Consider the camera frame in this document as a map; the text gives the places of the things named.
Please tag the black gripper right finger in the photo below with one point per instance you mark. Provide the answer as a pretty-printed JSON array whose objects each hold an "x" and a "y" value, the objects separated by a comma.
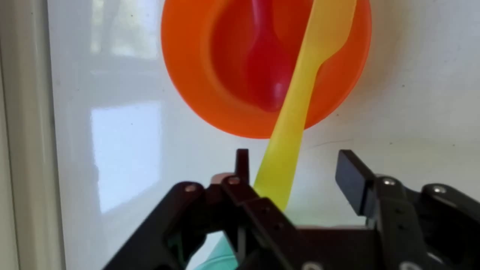
[{"x": 355, "y": 185}]

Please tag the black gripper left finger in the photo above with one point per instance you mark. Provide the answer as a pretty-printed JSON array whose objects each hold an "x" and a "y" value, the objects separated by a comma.
[{"x": 242, "y": 170}]

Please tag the white washer lid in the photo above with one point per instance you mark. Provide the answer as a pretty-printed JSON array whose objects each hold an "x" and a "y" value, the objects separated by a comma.
[{"x": 425, "y": 99}]

